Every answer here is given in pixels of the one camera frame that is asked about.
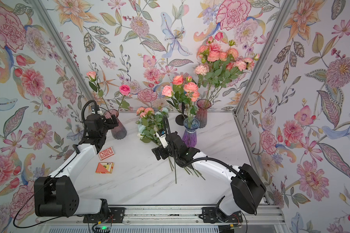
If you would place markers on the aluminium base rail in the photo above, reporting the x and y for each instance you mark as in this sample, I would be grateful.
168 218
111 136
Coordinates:
171 219

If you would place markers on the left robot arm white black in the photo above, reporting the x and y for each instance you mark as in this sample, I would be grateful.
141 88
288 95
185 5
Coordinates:
55 195

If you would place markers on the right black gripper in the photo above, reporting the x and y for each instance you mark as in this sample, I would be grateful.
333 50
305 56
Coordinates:
158 151

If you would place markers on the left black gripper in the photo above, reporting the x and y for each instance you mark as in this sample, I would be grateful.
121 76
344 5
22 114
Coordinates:
111 124

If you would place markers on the pink rose spray stem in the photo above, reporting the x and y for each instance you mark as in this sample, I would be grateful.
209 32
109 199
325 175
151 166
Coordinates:
192 95

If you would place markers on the red playing card box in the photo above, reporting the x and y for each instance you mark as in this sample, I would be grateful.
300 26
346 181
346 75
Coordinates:
106 153

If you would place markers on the smoky pink glass vase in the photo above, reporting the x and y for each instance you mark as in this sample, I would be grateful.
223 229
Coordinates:
118 132

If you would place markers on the magenta pink rose stem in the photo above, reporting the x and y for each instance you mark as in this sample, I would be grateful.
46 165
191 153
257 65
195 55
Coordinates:
123 93

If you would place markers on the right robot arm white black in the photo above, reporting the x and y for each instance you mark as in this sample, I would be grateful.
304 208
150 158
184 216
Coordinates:
246 188

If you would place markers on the large pink rose stem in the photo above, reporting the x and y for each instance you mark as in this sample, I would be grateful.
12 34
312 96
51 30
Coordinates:
170 96

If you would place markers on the purple blue glass vase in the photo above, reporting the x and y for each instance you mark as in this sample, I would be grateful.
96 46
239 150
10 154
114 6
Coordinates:
190 137

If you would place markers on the pink rose cluster stem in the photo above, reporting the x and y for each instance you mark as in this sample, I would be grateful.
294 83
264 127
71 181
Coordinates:
202 49

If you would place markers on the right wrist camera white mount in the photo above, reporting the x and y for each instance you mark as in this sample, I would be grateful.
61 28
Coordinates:
161 135

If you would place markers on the blue microphone on black stand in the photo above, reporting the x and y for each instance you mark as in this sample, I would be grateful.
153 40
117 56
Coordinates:
182 116

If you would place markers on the red glass vase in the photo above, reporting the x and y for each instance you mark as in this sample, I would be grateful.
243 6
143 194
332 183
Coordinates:
202 113

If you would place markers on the orange red card box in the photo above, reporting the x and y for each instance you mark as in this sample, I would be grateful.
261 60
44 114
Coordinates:
104 168

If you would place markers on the pale pink carnation stem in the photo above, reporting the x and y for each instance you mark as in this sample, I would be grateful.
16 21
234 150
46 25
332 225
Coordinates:
201 71

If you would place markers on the light pink rose stem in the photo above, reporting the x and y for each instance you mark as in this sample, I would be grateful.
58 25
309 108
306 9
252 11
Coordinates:
94 83

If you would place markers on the coral pink rose stem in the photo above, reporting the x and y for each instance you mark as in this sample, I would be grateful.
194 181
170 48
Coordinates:
181 98

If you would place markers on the pink flower bouquet green stems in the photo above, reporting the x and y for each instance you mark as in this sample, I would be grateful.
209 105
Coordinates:
149 123

